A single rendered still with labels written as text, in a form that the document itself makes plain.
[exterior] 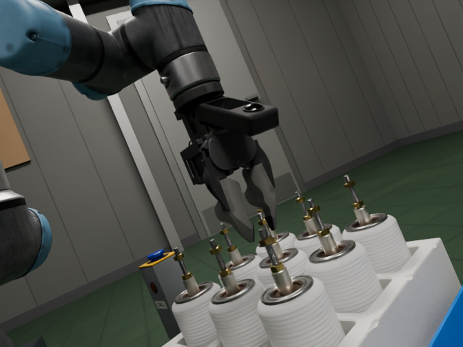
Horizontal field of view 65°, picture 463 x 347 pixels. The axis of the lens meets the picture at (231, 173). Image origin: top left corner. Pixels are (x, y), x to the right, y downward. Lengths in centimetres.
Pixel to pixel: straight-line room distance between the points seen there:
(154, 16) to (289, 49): 350
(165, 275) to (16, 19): 57
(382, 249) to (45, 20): 56
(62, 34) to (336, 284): 47
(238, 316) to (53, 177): 288
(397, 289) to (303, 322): 17
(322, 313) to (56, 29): 44
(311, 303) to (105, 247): 287
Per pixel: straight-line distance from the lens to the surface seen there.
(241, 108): 43
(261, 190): 49
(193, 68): 49
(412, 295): 62
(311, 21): 424
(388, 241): 66
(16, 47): 43
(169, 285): 83
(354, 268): 56
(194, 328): 67
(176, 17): 51
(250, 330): 58
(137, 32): 52
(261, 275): 65
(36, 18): 43
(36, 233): 73
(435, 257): 70
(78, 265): 330
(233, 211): 46
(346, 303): 58
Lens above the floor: 42
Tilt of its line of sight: level
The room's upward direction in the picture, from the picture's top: 23 degrees counter-clockwise
